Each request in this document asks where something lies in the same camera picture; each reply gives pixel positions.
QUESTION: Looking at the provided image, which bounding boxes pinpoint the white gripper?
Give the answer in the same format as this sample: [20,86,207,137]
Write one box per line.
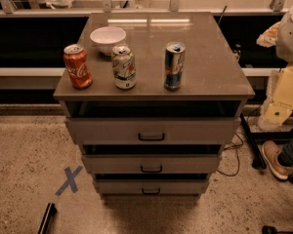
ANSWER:
[258,64,293,131]

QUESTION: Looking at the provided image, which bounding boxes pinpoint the grey bottom drawer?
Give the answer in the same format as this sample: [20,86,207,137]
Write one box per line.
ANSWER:
[93,180,209,195]

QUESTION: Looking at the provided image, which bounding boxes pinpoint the grey drawer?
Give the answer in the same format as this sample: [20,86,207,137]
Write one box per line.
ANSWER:
[81,155,220,174]
[93,180,209,195]
[65,117,240,145]

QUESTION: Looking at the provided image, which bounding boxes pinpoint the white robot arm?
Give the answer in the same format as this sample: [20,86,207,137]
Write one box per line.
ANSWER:
[256,5,293,131]

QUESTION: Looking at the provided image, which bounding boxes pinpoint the grey drawer cabinet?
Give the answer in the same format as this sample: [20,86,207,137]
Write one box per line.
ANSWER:
[54,13,254,197]

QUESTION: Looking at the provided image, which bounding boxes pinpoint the grey top drawer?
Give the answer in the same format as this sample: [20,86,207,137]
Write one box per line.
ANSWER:
[65,117,240,145]

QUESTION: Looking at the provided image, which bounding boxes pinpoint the grey middle drawer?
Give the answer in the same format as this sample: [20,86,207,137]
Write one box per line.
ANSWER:
[81,155,220,174]

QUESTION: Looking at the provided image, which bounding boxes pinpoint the tan shoe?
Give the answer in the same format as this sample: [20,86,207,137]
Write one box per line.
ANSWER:
[262,140,289,180]

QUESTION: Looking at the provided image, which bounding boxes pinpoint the blue jeans leg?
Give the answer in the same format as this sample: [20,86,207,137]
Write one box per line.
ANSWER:
[277,139,293,167]

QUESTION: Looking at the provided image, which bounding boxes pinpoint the black table leg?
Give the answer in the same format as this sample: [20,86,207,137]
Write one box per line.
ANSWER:
[240,114,267,171]

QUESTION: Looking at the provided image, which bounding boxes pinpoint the blue silver energy drink can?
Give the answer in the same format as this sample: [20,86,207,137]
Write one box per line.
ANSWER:
[164,42,186,91]

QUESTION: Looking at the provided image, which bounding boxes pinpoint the white green soda can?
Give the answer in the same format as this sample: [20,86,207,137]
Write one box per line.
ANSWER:
[111,44,136,90]

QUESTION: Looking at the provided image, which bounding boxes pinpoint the white bowl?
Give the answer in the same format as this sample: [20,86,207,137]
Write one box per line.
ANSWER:
[90,26,126,56]

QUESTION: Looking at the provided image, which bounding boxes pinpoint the red cola can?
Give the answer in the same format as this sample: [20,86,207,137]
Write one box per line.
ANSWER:
[63,44,93,89]

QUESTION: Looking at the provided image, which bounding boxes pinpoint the blue tape cross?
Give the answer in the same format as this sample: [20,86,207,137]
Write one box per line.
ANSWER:
[56,166,83,196]

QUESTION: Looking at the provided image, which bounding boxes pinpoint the black bar on floor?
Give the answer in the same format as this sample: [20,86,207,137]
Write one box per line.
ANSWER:
[37,203,57,234]

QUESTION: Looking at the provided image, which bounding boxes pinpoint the black floor cable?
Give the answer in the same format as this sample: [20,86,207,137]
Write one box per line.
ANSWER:
[216,104,265,177]

